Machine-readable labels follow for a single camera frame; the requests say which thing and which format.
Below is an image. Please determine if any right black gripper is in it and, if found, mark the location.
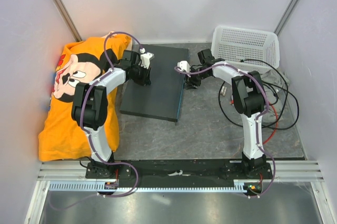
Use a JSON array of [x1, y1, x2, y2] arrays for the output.
[[184, 66, 210, 90]]

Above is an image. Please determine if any dark blue network switch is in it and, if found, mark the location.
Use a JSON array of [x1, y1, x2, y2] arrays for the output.
[[120, 45, 190, 123]]

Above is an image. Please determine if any red ethernet cable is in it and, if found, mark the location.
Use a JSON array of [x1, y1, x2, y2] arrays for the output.
[[229, 99, 279, 144]]

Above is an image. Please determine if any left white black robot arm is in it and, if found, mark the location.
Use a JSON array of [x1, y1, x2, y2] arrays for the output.
[[71, 48, 154, 178]]

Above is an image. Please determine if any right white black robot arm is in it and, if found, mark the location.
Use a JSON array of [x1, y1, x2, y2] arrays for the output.
[[175, 49, 269, 179]]

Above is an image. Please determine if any white plastic basket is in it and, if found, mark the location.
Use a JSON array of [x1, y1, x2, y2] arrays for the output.
[[211, 26, 280, 74]]

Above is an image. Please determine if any grey cloth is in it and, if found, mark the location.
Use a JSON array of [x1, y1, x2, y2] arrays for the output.
[[261, 70, 292, 128]]

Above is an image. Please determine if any orange mickey mouse cloth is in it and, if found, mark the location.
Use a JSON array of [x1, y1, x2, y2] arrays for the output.
[[38, 34, 130, 162]]

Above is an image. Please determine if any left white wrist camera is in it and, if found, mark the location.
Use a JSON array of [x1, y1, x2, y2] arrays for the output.
[[140, 52, 154, 69]]

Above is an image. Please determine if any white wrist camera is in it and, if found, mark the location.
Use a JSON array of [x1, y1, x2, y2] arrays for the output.
[[140, 52, 154, 69], [177, 61, 191, 73]]

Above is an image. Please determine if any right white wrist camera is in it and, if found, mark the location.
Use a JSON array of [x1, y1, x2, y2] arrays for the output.
[[177, 61, 191, 73]]

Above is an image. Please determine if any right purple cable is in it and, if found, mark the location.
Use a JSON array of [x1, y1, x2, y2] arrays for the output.
[[175, 62, 276, 200]]

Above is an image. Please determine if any purple cable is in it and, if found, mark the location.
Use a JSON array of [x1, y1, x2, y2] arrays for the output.
[[48, 31, 146, 211], [175, 62, 276, 200]]

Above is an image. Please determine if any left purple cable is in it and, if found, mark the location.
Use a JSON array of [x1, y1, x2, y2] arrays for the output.
[[48, 31, 146, 211]]

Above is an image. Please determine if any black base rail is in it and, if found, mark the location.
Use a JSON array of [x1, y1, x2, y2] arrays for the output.
[[85, 159, 273, 188]]

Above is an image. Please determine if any white slotted cable duct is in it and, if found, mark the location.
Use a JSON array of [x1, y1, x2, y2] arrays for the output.
[[48, 181, 256, 193]]

